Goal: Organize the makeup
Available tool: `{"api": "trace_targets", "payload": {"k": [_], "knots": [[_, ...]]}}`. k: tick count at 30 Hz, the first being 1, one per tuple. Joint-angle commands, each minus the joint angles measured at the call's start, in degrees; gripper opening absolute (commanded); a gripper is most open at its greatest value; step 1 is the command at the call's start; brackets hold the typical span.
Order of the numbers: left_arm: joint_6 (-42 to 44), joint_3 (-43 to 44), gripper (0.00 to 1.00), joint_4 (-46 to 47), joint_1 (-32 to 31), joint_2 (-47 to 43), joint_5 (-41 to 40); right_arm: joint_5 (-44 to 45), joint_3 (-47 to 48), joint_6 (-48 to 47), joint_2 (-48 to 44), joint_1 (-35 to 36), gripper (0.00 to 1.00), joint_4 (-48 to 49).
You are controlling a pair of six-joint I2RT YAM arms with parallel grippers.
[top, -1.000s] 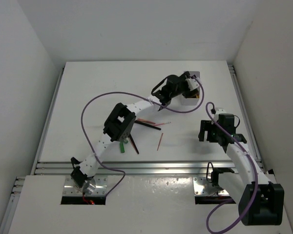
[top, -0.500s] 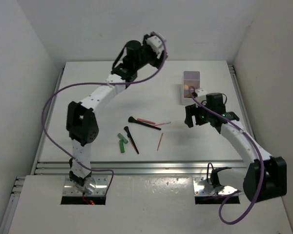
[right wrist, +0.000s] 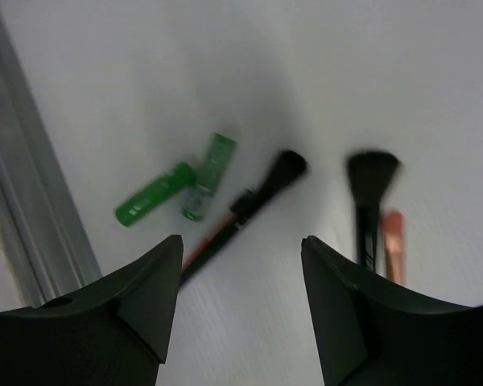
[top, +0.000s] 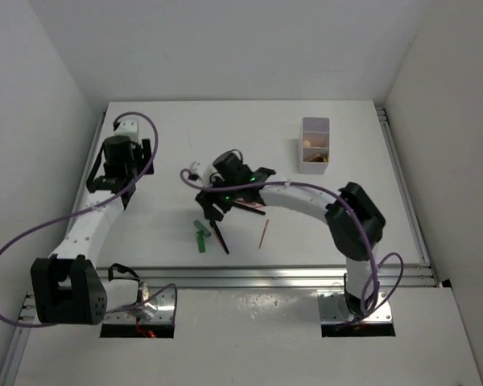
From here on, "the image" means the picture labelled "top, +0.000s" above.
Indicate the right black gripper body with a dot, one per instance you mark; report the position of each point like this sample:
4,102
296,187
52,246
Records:
224,199

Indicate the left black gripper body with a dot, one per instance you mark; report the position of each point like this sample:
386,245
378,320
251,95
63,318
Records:
141,158

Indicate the large black makeup brush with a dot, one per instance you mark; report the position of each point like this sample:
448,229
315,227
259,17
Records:
250,209

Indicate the green tube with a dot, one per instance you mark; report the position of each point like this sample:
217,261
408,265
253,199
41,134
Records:
200,239
202,228

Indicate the rose gold lipstick tube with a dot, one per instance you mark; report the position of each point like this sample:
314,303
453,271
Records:
318,157

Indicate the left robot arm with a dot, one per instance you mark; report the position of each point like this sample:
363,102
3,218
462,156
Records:
67,288

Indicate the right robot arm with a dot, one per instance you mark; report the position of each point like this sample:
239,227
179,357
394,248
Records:
355,224

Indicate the thin orange angled brush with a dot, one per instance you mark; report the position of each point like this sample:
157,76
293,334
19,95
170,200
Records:
263,233

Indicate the white divided organizer box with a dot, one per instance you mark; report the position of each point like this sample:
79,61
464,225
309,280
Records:
312,126

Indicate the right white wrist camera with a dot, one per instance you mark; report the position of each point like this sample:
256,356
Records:
199,171

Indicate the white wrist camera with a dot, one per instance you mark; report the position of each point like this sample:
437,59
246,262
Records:
128,127
199,171

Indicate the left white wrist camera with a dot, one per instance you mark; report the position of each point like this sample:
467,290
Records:
128,127

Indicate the black brush pink handle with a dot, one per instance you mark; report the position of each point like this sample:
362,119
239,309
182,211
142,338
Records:
220,237

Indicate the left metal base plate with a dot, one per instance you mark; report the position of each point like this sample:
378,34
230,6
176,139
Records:
161,307

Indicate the metal base plate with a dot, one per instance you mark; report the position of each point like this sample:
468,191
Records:
333,310
161,307

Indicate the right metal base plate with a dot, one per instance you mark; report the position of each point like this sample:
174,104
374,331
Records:
333,310

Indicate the aluminium rail frame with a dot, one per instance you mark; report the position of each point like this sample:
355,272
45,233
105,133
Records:
325,273

